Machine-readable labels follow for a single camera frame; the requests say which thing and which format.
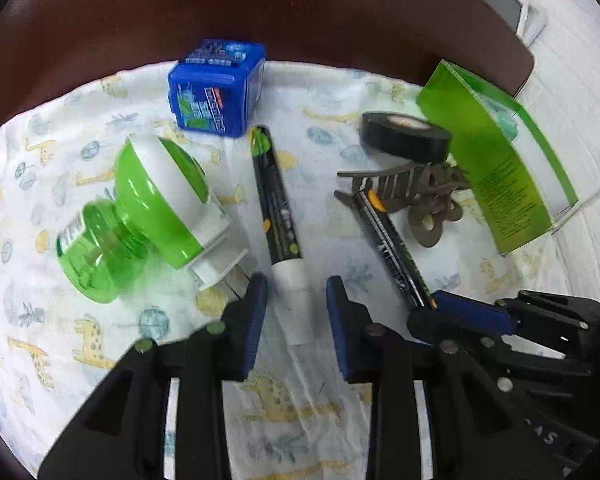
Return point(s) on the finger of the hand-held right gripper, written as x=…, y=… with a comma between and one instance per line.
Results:
x=425, y=327
x=470, y=310

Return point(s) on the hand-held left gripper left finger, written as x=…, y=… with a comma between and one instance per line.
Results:
x=252, y=325

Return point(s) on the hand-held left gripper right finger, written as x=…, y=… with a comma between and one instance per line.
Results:
x=340, y=330

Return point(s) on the black marker pen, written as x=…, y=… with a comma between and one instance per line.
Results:
x=390, y=250

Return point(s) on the black marker white end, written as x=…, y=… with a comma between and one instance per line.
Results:
x=280, y=220

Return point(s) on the brown hair claw clip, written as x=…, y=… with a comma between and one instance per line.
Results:
x=425, y=195

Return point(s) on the green cardboard box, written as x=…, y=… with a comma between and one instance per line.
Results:
x=500, y=180

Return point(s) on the green white mosquito repellent heater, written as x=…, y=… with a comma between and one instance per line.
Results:
x=155, y=195

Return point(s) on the blue cube container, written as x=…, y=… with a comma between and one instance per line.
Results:
x=215, y=95

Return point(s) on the giraffe printed blanket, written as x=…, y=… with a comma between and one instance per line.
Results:
x=105, y=370

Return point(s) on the black tape roll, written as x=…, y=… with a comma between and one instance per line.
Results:
x=405, y=137

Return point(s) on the white panel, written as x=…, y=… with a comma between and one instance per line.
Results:
x=532, y=22

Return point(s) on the dark brown headboard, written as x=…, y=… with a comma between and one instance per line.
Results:
x=230, y=0

